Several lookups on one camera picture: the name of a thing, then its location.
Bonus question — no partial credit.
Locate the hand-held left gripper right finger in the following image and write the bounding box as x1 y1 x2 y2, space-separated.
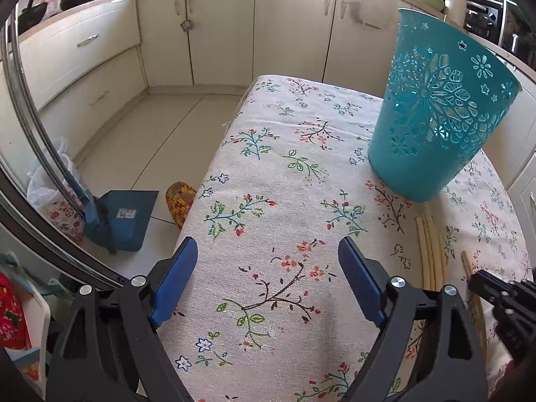
337 236 489 402

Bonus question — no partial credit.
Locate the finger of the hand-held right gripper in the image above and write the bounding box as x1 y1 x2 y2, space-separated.
467 270 536 308
492 301 536 365

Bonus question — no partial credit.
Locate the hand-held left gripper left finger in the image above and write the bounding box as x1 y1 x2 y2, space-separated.
44 237 198 402

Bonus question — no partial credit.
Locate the wooden chopstick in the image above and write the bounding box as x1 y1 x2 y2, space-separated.
431 222 450 291
423 213 440 291
414 215 432 290
461 250 488 363

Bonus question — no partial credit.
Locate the teal perforated plastic basket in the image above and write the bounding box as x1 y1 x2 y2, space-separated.
367 7 522 202

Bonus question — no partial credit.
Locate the colourful patterned cushion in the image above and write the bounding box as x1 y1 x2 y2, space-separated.
165 180 198 230

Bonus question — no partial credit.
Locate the blue dustpan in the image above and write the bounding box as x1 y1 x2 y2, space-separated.
63 151 160 255

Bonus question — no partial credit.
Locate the floral tablecloth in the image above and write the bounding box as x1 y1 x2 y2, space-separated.
159 74 536 402

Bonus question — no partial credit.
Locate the clear plastic bag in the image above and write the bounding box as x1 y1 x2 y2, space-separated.
26 136 88 244

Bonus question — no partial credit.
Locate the red patterned cloth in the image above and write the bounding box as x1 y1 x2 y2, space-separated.
0 272 33 351

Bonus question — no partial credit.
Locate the cream cabinet drawer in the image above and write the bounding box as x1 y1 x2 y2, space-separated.
39 45 148 162
17 0 141 107

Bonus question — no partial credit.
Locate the cream cabinet door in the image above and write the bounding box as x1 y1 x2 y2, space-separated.
252 0 341 88
135 0 194 89
326 0 403 98
185 0 257 87

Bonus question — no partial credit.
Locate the white jug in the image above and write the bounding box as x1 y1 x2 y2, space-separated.
444 0 467 26

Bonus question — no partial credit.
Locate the black oven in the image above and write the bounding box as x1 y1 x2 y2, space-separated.
458 0 512 49

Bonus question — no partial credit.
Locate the black wok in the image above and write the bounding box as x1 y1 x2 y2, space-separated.
16 0 49 38

